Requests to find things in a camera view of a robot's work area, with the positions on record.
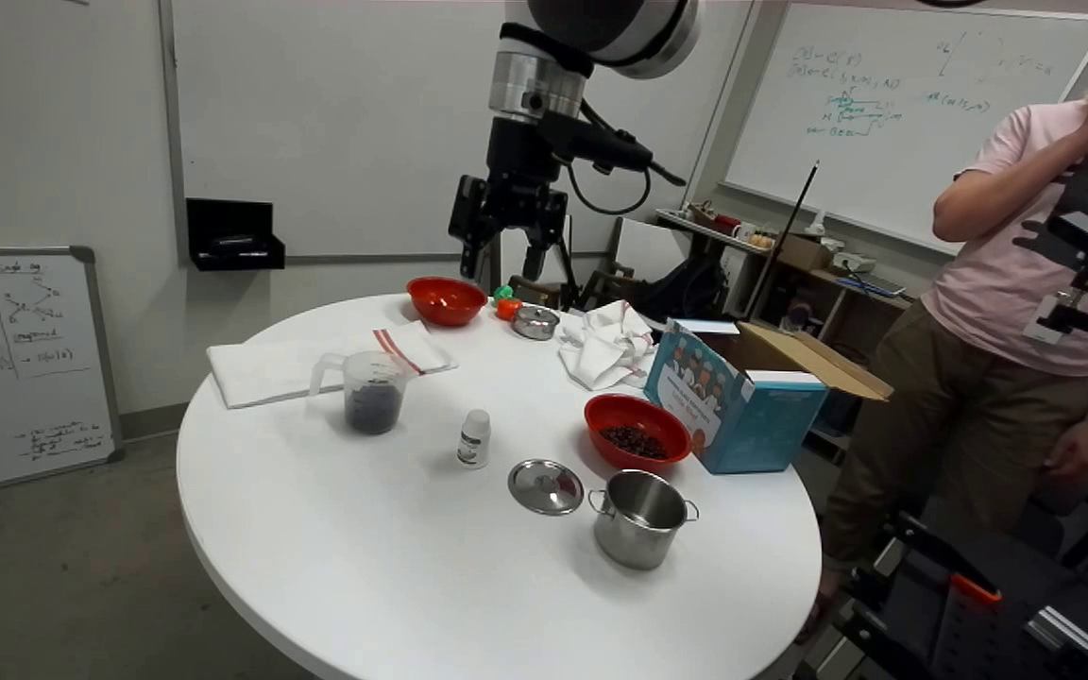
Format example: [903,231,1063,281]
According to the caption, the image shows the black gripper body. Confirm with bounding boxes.
[445,170,573,277]

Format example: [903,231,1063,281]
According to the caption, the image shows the white salt shaker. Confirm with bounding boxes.
[455,408,495,473]

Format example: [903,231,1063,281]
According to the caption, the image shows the stainless steel pot lid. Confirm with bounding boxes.
[504,452,590,518]

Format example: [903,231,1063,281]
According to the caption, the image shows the white panel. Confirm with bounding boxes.
[492,209,579,291]
[609,217,697,286]

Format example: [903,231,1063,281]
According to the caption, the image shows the black tripod legs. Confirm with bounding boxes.
[511,231,625,314]

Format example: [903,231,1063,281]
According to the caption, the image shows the orange and green toy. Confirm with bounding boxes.
[487,284,526,324]

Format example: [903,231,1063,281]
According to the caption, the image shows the empty red bowl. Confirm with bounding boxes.
[403,277,492,333]

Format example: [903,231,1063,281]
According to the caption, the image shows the small steel bowl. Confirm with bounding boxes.
[508,303,563,343]

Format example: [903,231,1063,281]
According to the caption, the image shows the crumpled white cloth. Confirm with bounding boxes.
[551,300,662,393]

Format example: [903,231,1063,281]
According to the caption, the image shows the black bag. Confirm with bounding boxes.
[625,240,736,324]

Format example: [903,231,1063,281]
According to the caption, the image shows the clear measuring cup dark contents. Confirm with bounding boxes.
[312,349,411,440]

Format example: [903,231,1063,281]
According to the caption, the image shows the red bowl with dark contents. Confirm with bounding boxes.
[584,388,697,479]

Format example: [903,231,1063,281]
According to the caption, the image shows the white towel red stripe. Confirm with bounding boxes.
[206,319,458,411]

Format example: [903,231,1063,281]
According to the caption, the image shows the thin black rod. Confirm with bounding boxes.
[742,160,825,324]

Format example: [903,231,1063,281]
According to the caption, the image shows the black open case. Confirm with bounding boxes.
[182,193,288,277]

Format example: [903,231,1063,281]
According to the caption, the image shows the wooden shelf unit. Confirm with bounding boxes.
[655,204,913,333]

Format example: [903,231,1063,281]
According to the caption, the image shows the blue cardboard box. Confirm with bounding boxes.
[639,314,896,479]

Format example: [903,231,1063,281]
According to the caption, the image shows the small framed whiteboard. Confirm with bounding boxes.
[0,241,121,504]

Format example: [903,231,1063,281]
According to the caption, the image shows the person in pink shirt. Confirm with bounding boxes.
[819,23,1088,598]

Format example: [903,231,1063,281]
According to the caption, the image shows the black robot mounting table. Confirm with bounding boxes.
[819,466,1088,680]

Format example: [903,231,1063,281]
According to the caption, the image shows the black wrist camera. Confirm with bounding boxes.
[541,111,687,188]

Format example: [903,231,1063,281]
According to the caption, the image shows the grey wall conduit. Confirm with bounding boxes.
[150,0,194,269]

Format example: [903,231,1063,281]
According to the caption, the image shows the large wall whiteboard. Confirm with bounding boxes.
[718,0,1088,260]

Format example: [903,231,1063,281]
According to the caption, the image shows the black clamp orange handle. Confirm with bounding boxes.
[935,570,1010,680]

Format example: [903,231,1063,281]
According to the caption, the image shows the aluminium rail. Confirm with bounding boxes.
[1027,600,1088,680]

